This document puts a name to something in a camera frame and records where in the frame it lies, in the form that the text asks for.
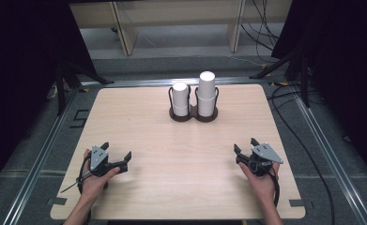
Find black curtain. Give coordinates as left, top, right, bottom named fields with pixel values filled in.
left=0, top=0, right=99, bottom=196
left=270, top=0, right=367, bottom=188

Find person's left hand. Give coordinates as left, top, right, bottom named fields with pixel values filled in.
left=77, top=148, right=122, bottom=203

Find short stack of white cups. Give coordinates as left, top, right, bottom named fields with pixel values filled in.
left=171, top=82, right=191, bottom=117

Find dark brown double cup holder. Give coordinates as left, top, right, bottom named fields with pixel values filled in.
left=167, top=84, right=220, bottom=123

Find person's right hand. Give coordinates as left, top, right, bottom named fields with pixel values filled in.
left=238, top=162, right=282, bottom=203

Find tall stack of white cups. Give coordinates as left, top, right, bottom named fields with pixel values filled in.
left=197, top=70, right=218, bottom=118

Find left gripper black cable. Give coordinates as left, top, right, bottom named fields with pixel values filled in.
left=60, top=154, right=92, bottom=195

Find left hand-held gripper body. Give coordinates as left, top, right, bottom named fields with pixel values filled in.
left=89, top=145, right=114, bottom=178

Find black tripod stand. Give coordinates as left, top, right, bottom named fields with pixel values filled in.
left=54, top=58, right=115, bottom=117
left=249, top=46, right=313, bottom=109

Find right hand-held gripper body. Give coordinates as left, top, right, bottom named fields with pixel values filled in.
left=248, top=142, right=284, bottom=176

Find metal floor rail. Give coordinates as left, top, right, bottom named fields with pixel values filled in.
left=2, top=83, right=83, bottom=225
left=80, top=76, right=286, bottom=89
left=292, top=90, right=367, bottom=225

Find bundle of black floor cables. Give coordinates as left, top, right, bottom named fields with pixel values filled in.
left=240, top=0, right=281, bottom=64

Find pale wooden bench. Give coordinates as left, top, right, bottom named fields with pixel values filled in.
left=69, top=0, right=294, bottom=57

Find long black floor cable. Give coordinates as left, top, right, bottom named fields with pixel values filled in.
left=267, top=82, right=336, bottom=225

